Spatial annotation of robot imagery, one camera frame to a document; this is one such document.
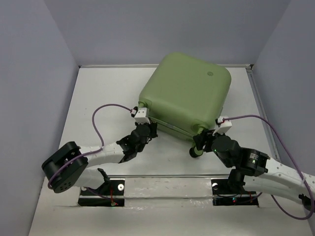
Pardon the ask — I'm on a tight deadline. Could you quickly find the green hard-shell suitcase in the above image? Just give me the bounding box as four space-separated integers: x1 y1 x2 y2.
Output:
138 52 231 149

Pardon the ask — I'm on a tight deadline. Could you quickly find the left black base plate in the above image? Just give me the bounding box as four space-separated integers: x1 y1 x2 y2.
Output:
77 178 125 207

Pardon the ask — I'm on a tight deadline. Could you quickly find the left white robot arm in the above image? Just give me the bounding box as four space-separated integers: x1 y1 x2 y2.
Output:
41 122 158 194

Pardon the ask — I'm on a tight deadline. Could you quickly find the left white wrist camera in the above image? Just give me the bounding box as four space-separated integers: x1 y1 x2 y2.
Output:
134 107 151 124

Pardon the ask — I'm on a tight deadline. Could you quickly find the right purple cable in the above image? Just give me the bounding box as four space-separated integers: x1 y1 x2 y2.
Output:
216 115 315 220

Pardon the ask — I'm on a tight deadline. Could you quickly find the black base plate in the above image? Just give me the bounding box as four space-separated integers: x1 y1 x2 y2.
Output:
211 178 259 207
77 178 125 207

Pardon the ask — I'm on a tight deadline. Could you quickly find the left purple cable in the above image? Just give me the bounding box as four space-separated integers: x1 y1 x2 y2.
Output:
47 103 136 190

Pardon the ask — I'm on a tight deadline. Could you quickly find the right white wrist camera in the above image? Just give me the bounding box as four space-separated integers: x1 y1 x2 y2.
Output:
213 116 232 135

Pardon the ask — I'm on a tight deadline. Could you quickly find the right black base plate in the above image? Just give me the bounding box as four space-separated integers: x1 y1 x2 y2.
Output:
211 178 259 207

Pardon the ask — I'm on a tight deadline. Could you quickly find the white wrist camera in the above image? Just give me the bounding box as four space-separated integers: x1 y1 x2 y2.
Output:
134 107 151 124
213 116 232 135

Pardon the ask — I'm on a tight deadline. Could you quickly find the purple cable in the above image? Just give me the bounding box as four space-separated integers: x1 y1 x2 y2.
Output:
216 115 315 220
47 103 136 190

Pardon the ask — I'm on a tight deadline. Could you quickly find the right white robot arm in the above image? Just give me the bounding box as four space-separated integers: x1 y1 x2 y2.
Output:
189 130 315 212

